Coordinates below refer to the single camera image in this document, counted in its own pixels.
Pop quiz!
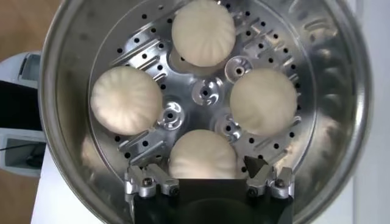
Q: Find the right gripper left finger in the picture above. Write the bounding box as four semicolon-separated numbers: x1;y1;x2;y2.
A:
124;164;180;201

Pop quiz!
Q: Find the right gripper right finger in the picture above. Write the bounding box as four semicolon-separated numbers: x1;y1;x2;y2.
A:
243;155;296;200

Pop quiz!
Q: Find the white steamed baozi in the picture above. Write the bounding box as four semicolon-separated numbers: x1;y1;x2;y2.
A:
90;65;164;136
229;67;299;136
168;128;238;180
171;0;237;68

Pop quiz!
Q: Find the white black robot base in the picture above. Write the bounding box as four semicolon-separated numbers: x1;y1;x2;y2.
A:
0;51;47;178

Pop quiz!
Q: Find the stainless steel steamer basket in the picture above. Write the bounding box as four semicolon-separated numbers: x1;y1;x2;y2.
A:
38;0;374;224

